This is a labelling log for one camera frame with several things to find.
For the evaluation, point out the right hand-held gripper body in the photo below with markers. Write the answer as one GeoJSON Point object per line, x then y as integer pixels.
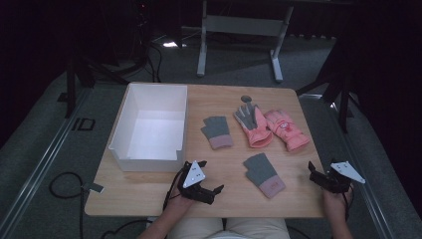
{"type": "Point", "coordinates": [341, 176]}

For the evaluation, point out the black tripod stand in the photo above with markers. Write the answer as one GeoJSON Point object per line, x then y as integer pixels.
{"type": "Point", "coordinates": [335, 83]}
{"type": "Point", "coordinates": [86, 73]}

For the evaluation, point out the pink glove with cartoon print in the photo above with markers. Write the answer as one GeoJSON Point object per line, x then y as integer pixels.
{"type": "Point", "coordinates": [287, 131]}

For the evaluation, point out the person's beige trousers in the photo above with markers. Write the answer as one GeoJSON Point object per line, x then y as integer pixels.
{"type": "Point", "coordinates": [229, 229]}

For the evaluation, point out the grey metal desk frame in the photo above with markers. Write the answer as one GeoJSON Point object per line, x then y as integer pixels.
{"type": "Point", "coordinates": [242, 25]}

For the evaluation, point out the white storage box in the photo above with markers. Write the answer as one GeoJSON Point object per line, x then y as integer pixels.
{"type": "Point", "coordinates": [149, 132]}

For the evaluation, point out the pink glove with grey palm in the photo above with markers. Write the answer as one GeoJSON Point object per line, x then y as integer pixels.
{"type": "Point", "coordinates": [258, 134]}

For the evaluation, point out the person's right hand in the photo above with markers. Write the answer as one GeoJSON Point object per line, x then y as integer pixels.
{"type": "Point", "coordinates": [335, 202]}

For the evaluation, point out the grey fingerless glove pink cuff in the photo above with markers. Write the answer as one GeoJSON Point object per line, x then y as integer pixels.
{"type": "Point", "coordinates": [262, 172]}
{"type": "Point", "coordinates": [217, 130]}

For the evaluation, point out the person's left hand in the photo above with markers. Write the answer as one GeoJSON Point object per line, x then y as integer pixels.
{"type": "Point", "coordinates": [179, 204]}

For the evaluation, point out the metal floor rail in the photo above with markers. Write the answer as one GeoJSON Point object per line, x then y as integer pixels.
{"type": "Point", "coordinates": [43, 166]}
{"type": "Point", "coordinates": [361, 186]}

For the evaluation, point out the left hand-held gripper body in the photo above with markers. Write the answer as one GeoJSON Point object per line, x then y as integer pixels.
{"type": "Point", "coordinates": [194, 176]}

